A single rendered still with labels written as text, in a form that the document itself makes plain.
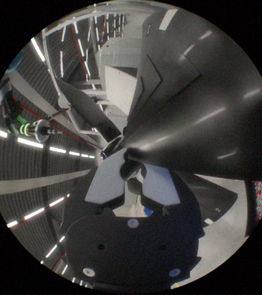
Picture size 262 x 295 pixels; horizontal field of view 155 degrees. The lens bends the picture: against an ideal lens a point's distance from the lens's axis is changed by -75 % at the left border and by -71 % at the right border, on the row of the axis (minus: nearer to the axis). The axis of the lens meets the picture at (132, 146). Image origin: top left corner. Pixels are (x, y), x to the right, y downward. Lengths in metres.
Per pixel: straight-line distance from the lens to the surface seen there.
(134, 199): 7.72
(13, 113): 0.44
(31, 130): 0.39
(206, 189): 0.27
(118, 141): 0.29
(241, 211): 1.33
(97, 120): 0.34
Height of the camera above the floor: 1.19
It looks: 3 degrees down
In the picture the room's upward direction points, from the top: 83 degrees counter-clockwise
